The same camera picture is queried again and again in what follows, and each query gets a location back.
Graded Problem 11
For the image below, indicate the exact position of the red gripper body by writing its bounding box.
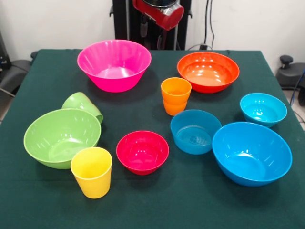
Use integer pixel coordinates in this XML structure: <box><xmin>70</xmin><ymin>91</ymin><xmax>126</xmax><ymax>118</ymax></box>
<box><xmin>132</xmin><ymin>0</ymin><xmax>185</xmax><ymax>31</ymax></box>

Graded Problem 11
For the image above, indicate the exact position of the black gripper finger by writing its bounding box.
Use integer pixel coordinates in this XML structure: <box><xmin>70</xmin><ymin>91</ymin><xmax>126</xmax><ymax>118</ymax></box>
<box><xmin>156</xmin><ymin>29</ymin><xmax>167</xmax><ymax>49</ymax></box>
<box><xmin>140</xmin><ymin>14</ymin><xmax>148</xmax><ymax>38</ymax></box>

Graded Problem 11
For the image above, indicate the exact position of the large pink bowl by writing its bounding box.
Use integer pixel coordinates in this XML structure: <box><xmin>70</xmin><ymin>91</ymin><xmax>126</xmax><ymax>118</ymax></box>
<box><xmin>77</xmin><ymin>39</ymin><xmax>152</xmax><ymax>93</ymax></box>

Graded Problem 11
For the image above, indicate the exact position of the orange cup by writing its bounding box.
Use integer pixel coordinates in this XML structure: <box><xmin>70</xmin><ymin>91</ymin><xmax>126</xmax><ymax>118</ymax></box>
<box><xmin>161</xmin><ymin>77</ymin><xmax>192</xmax><ymax>116</ymax></box>

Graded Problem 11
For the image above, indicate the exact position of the green cup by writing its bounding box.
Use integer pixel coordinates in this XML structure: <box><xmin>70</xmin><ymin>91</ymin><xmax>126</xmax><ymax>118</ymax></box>
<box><xmin>61</xmin><ymin>92</ymin><xmax>104</xmax><ymax>124</ymax></box>

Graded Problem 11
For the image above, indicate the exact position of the ribbed blue bowl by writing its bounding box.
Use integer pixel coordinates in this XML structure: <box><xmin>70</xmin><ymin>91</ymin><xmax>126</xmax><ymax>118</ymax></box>
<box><xmin>170</xmin><ymin>109</ymin><xmax>223</xmax><ymax>155</ymax></box>

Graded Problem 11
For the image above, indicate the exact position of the green bowl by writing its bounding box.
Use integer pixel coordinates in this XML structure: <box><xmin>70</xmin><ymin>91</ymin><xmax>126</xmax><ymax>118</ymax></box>
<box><xmin>23</xmin><ymin>108</ymin><xmax>102</xmax><ymax>170</ymax></box>

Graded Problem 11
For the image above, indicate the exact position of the large blue bowl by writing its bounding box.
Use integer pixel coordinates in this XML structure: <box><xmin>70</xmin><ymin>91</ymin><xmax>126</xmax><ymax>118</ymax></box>
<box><xmin>212</xmin><ymin>122</ymin><xmax>293</xmax><ymax>187</ymax></box>

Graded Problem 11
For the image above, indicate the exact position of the orange-red bowl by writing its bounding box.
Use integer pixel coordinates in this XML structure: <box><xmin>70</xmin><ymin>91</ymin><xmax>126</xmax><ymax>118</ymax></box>
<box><xmin>177</xmin><ymin>51</ymin><xmax>240</xmax><ymax>94</ymax></box>

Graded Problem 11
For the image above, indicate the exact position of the small red bowl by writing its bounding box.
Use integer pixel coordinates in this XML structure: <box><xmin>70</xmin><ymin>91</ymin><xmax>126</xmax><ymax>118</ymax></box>
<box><xmin>116</xmin><ymin>130</ymin><xmax>170</xmax><ymax>176</ymax></box>

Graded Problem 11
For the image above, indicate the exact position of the small turquoise bowl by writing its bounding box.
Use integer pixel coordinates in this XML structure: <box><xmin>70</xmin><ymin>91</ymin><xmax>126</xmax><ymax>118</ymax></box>
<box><xmin>240</xmin><ymin>93</ymin><xmax>288</xmax><ymax>128</ymax></box>

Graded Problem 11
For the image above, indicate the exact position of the dark equipment box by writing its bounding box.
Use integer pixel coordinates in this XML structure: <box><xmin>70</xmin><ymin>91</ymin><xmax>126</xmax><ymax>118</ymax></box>
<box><xmin>0</xmin><ymin>31</ymin><xmax>11</xmax><ymax>71</ymax></box>

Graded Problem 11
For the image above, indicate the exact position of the yellow cup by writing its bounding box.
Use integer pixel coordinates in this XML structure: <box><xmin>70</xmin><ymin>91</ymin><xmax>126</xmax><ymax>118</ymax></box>
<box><xmin>70</xmin><ymin>146</ymin><xmax>113</xmax><ymax>199</ymax></box>

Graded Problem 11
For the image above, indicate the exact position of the dark green table cloth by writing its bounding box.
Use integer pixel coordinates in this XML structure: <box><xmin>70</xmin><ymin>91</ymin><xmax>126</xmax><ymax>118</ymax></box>
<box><xmin>0</xmin><ymin>49</ymin><xmax>305</xmax><ymax>229</ymax></box>

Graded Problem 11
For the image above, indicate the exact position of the black hanging cable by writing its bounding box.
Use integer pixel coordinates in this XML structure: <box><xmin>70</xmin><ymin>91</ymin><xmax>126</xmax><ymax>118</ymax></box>
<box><xmin>203</xmin><ymin>0</ymin><xmax>216</xmax><ymax>50</ymax></box>

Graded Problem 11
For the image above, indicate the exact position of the black pedestal foot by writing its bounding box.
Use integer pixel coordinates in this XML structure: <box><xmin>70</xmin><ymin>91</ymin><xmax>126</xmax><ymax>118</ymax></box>
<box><xmin>276</xmin><ymin>55</ymin><xmax>305</xmax><ymax>89</ymax></box>
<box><xmin>0</xmin><ymin>51</ymin><xmax>39</xmax><ymax>96</ymax></box>

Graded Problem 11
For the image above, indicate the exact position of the blue cable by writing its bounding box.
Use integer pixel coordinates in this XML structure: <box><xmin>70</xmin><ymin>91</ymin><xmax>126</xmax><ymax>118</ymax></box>
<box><xmin>289</xmin><ymin>68</ymin><xmax>305</xmax><ymax>106</ymax></box>

